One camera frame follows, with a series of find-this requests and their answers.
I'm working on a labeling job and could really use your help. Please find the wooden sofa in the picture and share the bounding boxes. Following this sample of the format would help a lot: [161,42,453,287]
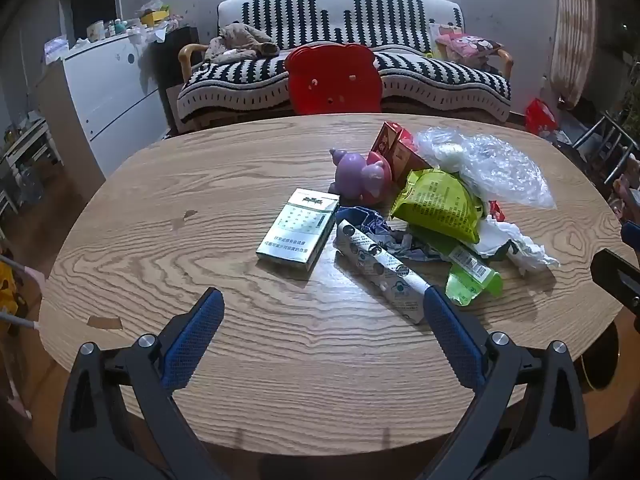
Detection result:
[177,42,516,133]

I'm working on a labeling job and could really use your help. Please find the white printed box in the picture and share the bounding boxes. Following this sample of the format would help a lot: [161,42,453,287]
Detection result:
[429,20,452,56]

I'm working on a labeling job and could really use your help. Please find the black white patterned sofa cover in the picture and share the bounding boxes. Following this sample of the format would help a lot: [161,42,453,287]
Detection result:
[177,0,513,123]

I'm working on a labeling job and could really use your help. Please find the red carton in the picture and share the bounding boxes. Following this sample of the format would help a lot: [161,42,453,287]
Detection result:
[390,130,433,186]
[371,121,407,160]

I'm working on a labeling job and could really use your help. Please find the pink cartoon pillow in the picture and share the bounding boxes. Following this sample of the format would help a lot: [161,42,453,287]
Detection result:
[435,34,503,63]

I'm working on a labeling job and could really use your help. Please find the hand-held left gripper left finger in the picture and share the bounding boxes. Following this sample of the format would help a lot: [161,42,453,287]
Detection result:
[56,287,226,480]

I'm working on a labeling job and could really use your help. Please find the dark round object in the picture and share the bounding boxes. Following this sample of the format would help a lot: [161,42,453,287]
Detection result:
[582,322,621,392]

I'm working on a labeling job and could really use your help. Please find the blue grey wrapper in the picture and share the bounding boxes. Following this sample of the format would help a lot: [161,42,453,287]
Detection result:
[337,205,451,263]

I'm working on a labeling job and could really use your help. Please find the long silver printed wrapper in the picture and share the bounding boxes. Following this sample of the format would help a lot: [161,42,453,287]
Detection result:
[332,220,432,325]

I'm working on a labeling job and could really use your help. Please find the red plastic chair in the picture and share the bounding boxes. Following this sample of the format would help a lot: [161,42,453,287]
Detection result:
[284,44,385,115]

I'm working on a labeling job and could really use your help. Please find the clear plastic bag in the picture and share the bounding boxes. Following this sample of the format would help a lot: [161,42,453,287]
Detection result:
[415,126,557,210]

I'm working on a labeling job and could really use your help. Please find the white shelf rack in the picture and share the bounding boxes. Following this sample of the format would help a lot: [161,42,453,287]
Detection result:
[0,120,63,211]

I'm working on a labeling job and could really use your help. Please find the brown clothing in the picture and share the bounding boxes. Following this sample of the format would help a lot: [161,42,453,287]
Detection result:
[204,23,281,64]

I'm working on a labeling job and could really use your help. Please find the green white cigarette pack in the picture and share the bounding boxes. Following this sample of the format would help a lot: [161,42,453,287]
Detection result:
[256,188,341,273]

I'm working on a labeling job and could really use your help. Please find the white tissue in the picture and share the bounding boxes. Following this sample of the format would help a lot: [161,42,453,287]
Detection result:
[475,215,561,276]

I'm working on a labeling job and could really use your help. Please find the red bag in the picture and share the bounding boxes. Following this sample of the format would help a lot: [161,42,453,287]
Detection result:
[525,98,558,136]

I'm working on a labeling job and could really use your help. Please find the pale plastic pack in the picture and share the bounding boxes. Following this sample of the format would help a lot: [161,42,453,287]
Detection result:
[44,35,68,63]

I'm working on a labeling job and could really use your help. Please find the white drawer cabinet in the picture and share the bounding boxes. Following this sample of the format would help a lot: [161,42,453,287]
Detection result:
[35,30,173,181]

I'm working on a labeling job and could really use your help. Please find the pink toy car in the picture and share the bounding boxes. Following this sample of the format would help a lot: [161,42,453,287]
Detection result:
[610,155,640,221]

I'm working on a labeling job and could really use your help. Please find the pink tube frame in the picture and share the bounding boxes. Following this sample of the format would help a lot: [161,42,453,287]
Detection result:
[0,254,48,333]

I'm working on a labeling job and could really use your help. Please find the dark window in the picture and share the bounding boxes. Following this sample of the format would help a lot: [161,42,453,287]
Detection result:
[62,0,121,48]

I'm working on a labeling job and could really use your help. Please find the small light green wrapper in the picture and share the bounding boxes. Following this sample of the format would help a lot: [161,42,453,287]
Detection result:
[446,245,503,307]

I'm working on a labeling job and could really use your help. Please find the green snack bag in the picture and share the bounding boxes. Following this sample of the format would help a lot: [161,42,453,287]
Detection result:
[390,167,486,245]

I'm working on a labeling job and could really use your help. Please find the black metal chair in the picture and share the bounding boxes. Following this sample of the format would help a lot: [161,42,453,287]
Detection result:
[572,110,640,186]

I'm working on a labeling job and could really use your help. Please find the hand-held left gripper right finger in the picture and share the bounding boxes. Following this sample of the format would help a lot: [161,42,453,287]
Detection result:
[422,285,591,480]

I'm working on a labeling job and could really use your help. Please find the striped curtain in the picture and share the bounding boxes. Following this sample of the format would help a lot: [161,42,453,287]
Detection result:
[550,0,598,108]

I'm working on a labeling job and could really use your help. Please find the yellow toy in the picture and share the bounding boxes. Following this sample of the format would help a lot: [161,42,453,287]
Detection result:
[0,260,26,336]

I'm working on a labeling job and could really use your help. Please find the white crumpled plastic bag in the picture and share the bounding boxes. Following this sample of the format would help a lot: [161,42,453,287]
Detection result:
[127,25,166,43]

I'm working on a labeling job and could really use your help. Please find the purple pink toy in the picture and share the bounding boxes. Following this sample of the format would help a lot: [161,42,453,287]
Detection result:
[328,148,393,207]

